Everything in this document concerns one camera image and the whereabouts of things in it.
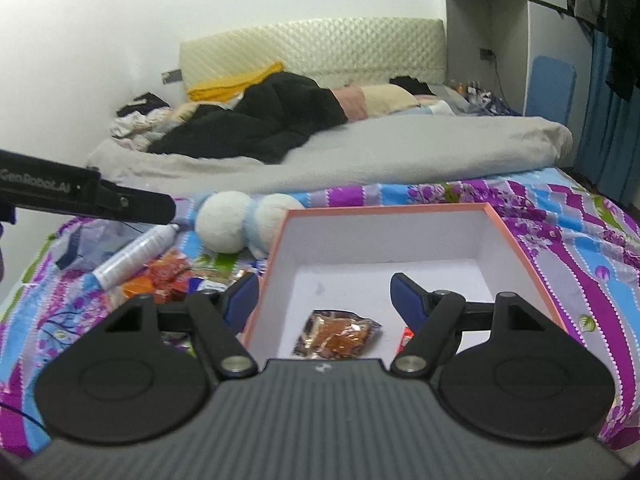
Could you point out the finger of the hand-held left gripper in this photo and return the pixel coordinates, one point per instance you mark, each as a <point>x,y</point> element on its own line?
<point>145,205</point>

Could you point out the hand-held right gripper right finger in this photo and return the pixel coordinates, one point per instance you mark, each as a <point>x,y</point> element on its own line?
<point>406,300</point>

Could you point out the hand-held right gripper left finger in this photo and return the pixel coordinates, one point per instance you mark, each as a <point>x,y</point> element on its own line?
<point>245,296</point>

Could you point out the pink cardboard box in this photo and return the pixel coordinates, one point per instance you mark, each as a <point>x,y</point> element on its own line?
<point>380,240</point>

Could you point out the brown clear snack packet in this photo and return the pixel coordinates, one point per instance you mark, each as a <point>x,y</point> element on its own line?
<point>335,335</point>

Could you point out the orange oval label snack packet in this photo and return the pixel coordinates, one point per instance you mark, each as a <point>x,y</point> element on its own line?
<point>136,291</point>

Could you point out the gold clear snack packet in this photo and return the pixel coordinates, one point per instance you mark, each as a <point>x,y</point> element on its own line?
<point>220,278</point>

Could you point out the small red snack packet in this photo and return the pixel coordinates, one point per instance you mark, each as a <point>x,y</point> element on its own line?
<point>404,340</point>

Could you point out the white cylinder tube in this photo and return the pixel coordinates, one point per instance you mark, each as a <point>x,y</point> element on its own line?
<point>130,255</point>

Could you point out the crinkled red orange snack packet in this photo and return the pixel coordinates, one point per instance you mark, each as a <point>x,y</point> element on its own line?
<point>167,271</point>

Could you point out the clear plastic bag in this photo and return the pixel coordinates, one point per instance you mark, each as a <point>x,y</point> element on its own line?
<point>85,245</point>

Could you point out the white and blue plush toy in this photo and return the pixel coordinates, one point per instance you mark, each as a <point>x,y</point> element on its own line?
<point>222,222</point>

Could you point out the pile of light clothes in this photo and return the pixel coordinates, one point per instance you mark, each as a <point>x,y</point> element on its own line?
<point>132,125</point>

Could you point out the yellow cloth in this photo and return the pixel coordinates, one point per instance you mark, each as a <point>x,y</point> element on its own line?
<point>225,85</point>

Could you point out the grey duvet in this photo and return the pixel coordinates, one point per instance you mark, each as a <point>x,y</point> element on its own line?
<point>400,155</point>

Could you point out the black clothing heap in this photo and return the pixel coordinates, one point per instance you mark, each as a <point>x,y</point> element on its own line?
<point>260,115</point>

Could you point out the purple floral bedsheet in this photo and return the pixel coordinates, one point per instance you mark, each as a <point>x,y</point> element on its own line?
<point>575,240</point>

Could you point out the beige pillow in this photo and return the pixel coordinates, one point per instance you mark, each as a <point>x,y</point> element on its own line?
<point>390,97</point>

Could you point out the pink cloth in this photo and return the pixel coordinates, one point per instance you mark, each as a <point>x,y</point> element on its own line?
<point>347,102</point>

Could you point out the small black garment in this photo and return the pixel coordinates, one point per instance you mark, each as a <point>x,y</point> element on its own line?
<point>410,85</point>

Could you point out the dark patterned cloth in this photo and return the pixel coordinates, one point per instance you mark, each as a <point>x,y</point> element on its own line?
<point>492,102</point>

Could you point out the cream quilted headboard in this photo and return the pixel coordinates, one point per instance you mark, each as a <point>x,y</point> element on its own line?
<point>350,45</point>

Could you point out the blue curtain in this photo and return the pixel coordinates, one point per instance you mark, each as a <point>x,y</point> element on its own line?
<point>610,135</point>

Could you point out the white wardrobe cabinet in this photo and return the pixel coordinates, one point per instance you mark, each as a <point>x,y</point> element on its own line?
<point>510,0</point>

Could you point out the grey wall plate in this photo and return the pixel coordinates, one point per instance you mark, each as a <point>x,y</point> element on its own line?
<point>170,77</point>

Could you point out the wall socket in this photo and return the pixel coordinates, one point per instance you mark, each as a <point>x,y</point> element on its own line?
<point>485,54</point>

